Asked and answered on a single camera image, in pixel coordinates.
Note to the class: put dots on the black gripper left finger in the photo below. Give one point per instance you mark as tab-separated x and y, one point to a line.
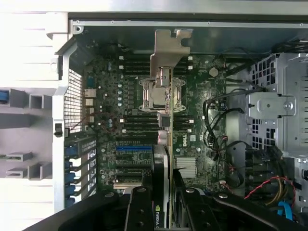
138	211

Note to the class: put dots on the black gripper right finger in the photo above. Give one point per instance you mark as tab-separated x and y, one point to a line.
192	211

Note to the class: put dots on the white expansion slot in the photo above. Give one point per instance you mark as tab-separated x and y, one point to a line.
125	185

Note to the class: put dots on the silver finned chipset heatsink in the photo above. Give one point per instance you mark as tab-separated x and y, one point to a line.
186	168

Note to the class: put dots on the blue expansion slot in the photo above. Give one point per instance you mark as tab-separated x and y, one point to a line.
132	148

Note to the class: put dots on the silver USB port block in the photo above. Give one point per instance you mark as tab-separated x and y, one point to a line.
90	119
89	110

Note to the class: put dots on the green Dell motherboard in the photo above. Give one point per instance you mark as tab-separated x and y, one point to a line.
192	101

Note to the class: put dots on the black plastic case latch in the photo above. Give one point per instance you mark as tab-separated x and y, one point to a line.
58	130

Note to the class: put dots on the silver CPU chip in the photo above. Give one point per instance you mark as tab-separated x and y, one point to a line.
156	98

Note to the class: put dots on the metal CPU socket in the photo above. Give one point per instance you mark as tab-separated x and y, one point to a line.
145	96

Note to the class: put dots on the silver finned rear port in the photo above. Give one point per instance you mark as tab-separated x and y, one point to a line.
89	102

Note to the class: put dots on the silver ethernet port block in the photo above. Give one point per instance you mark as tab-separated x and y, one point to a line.
90	93

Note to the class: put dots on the grey metal disk bay cage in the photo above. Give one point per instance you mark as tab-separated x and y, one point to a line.
269	106

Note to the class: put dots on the black and grey PC case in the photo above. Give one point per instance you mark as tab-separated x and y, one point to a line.
57	108

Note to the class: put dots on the silver coin battery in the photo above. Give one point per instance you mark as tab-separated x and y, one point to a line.
213	71

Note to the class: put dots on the grey plastic parts rack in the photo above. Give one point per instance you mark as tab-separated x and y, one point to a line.
24	120

